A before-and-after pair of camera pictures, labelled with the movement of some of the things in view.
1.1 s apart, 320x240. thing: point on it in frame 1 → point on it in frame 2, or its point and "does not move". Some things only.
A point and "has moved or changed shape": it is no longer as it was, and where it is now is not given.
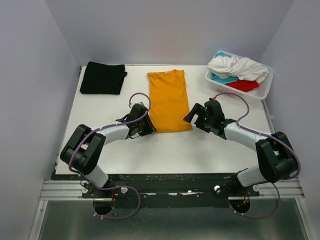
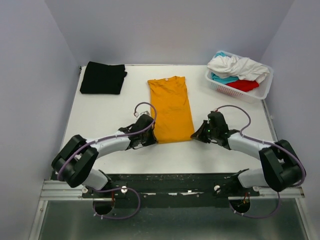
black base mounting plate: x=169 y=186 does not move
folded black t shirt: x=101 y=78 does not move
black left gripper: x=149 y=129 → x=152 y=140
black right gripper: x=199 y=110 → x=199 y=134
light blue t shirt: x=225 y=80 does not move
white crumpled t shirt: x=242 y=68 does not move
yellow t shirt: x=168 y=101 has moved or changed shape
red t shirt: x=244 y=85 does not move
